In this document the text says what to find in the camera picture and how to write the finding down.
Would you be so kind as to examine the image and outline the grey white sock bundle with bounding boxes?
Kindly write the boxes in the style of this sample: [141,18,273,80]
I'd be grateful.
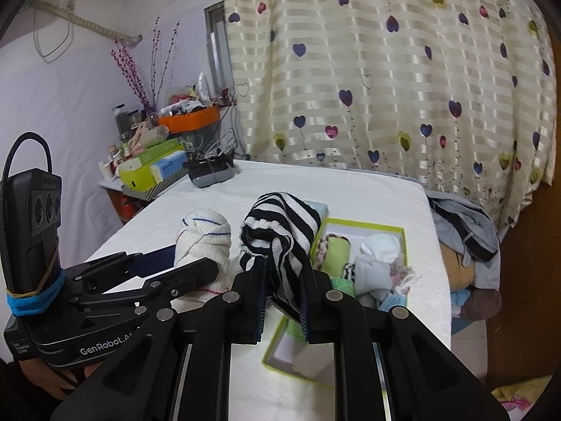
[354,254,393,308]

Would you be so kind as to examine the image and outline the wire hanger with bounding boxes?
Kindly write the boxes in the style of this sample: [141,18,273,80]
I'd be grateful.
[35,6,75,64]

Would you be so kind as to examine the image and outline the pile of small toiletries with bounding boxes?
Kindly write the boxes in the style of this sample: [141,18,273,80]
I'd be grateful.
[160,72,220,117]

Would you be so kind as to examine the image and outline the grey window frame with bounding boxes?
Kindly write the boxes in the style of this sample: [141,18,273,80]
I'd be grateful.
[204,2,237,106]

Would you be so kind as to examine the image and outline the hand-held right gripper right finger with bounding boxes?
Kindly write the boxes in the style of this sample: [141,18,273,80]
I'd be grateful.
[300,267,511,421]

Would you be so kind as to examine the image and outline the green cloth roll with trim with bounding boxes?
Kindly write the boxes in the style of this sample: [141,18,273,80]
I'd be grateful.
[318,234,353,279]

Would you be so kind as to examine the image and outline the white sock ball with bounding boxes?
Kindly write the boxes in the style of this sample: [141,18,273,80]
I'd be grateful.
[361,233,401,264]

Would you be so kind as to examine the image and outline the large black white striped sock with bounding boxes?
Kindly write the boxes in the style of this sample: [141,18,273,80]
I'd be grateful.
[239,192,323,323]

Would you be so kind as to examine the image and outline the side table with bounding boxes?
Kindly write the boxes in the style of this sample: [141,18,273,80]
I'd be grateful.
[99,180,150,224]

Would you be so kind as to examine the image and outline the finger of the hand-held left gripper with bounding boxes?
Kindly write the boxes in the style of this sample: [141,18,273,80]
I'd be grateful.
[72,258,220,312]
[66,246,176,292]

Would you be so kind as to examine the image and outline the heart print curtain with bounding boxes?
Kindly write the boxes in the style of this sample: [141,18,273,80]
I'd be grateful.
[217,0,557,229]

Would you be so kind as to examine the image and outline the grey black headset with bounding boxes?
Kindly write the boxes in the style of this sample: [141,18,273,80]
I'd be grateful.
[182,155,235,188]

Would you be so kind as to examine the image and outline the purple dried flower branches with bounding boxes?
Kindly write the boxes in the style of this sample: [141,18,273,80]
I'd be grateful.
[110,15,181,119]

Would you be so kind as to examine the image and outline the clear candy wrapper packet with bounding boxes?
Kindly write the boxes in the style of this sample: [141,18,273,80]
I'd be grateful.
[388,263,421,296]

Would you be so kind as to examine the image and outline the glass jar with black lid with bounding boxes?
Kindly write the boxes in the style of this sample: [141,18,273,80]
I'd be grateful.
[111,104,130,139]

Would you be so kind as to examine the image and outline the light blue wet wipes pack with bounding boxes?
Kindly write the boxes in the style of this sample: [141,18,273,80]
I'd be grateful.
[302,199,329,220]

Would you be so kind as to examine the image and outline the yellow-green file box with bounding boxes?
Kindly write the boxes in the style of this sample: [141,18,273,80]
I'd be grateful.
[118,164,158,191]

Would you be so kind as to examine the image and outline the blue face mask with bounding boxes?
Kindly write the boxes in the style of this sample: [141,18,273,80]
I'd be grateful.
[377,292,408,312]

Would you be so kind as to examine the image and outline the orange tray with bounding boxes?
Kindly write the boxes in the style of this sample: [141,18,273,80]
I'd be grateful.
[158,106,221,133]

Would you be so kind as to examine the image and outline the green white flat box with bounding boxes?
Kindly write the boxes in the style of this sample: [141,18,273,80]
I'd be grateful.
[120,138,187,172]

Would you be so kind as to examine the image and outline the colourful printed cloth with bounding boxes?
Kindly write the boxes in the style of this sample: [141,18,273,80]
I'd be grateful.
[495,375,553,417]

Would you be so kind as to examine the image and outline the yellow-green cardboard box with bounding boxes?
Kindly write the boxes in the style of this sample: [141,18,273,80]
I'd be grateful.
[262,218,410,389]

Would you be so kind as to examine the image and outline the beige rolled towel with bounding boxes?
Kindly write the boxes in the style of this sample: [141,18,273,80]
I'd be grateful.
[129,125,169,152]

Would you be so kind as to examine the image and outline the brown cloth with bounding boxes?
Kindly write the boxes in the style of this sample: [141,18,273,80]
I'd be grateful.
[460,287,502,319]

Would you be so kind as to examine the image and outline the blue white tissue box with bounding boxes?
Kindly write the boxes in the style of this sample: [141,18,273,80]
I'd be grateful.
[149,151,189,180]

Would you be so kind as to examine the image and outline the grey clothes pile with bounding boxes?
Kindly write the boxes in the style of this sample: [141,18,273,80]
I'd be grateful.
[427,191,500,292]

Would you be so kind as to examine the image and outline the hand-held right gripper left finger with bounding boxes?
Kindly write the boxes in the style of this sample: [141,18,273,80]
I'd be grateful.
[50,256,269,421]

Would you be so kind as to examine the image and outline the person's left hand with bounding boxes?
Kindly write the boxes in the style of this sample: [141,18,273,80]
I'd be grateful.
[20,351,106,400]

